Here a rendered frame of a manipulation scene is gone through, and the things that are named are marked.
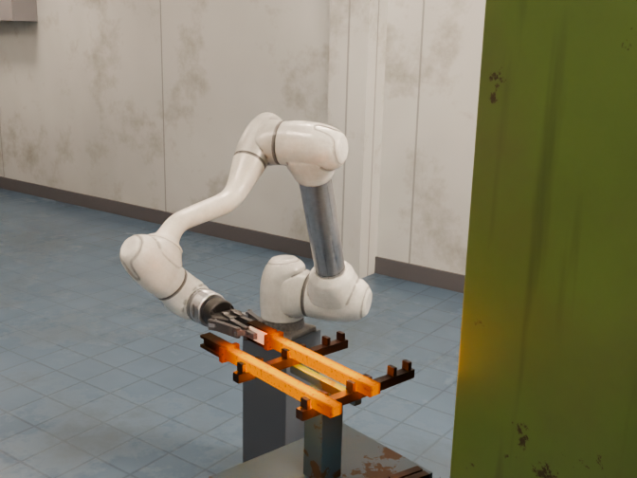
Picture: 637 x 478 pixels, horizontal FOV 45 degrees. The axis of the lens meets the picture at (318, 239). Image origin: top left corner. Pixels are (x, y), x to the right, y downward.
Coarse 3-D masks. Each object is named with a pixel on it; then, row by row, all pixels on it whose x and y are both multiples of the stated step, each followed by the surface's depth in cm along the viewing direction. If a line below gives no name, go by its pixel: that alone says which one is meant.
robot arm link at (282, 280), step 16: (288, 256) 272; (272, 272) 266; (288, 272) 265; (304, 272) 268; (272, 288) 266; (288, 288) 264; (272, 304) 267; (288, 304) 265; (272, 320) 269; (288, 320) 269
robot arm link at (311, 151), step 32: (288, 128) 224; (320, 128) 223; (288, 160) 226; (320, 160) 222; (320, 192) 233; (320, 224) 241; (320, 256) 249; (320, 288) 255; (352, 288) 257; (352, 320) 261
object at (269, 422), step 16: (304, 336) 273; (256, 352) 273; (272, 352) 269; (288, 368) 267; (256, 384) 276; (256, 400) 278; (272, 400) 273; (288, 400) 271; (256, 416) 279; (272, 416) 275; (288, 416) 272; (256, 432) 281; (272, 432) 276; (288, 432) 274; (256, 448) 283; (272, 448) 278
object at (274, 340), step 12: (252, 324) 182; (264, 324) 182; (264, 336) 177; (276, 336) 178; (264, 348) 178; (276, 348) 176; (288, 348) 173; (300, 348) 172; (300, 360) 170; (312, 360) 167; (324, 360) 166; (324, 372) 164; (336, 372) 161; (348, 372) 160; (360, 384) 156; (372, 384) 155
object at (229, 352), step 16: (208, 336) 177; (224, 352) 170; (240, 352) 169; (256, 368) 162; (272, 368) 161; (272, 384) 158; (288, 384) 154; (304, 384) 154; (320, 400) 148; (336, 400) 148
